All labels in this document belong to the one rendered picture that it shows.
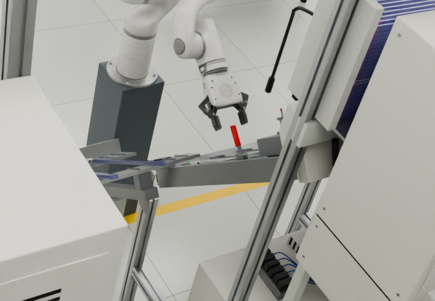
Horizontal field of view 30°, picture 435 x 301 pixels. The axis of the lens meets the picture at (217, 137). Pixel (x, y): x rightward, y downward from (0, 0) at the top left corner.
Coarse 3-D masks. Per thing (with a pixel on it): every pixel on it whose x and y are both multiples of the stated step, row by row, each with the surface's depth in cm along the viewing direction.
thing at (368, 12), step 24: (360, 0) 164; (312, 24) 178; (360, 24) 166; (312, 48) 180; (360, 48) 167; (336, 72) 175; (336, 96) 176; (336, 120) 180; (288, 240) 259; (264, 264) 244; (288, 264) 250; (144, 288) 274
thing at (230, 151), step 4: (244, 144) 276; (248, 144) 277; (252, 144) 278; (256, 144) 278; (228, 148) 272; (232, 148) 273; (236, 148) 274; (244, 148) 276; (252, 148) 277; (212, 152) 269; (216, 152) 270; (220, 152) 271; (224, 152) 271; (228, 152) 272; (232, 152) 273; (236, 152) 274; (204, 156) 267; (208, 156) 268; (212, 156) 269; (188, 160) 264; (192, 160) 265; (196, 160) 266; (200, 160) 266; (204, 160) 267; (176, 164) 262; (180, 164) 262
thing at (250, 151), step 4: (248, 148) 272; (256, 148) 276; (248, 152) 264; (252, 152) 259; (256, 152) 255; (216, 156) 269; (220, 156) 267; (224, 156) 265; (228, 156) 262; (232, 156) 260; (184, 164) 260; (188, 164) 258
